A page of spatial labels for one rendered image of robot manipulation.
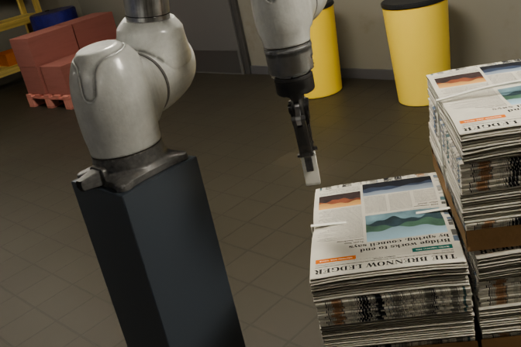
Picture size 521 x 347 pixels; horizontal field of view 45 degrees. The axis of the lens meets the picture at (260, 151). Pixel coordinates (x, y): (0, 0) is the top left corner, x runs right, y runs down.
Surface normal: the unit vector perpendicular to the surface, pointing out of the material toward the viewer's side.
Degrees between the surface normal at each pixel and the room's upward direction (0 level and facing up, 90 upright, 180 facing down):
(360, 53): 90
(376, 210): 1
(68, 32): 90
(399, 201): 1
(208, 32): 90
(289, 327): 0
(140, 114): 90
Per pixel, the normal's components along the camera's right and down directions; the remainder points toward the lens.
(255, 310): -0.20, -0.91
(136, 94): 0.78, 0.02
